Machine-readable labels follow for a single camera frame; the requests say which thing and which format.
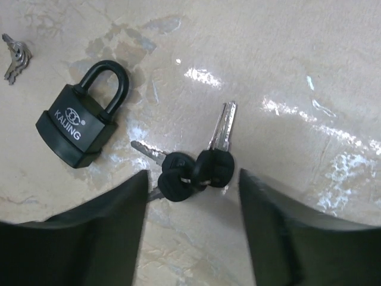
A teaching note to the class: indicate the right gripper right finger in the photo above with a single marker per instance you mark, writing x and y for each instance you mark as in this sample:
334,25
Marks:
291,243

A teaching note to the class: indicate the silver yellow padlock keys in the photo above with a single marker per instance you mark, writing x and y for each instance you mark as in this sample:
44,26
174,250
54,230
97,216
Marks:
20,58

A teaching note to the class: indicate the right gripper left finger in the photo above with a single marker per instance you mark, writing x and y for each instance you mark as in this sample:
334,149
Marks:
95,243

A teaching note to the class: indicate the black padlock with keys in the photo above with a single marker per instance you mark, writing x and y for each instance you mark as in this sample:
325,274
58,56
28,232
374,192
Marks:
76,126

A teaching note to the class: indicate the black padlock keys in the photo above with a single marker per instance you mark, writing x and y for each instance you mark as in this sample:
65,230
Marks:
182,176

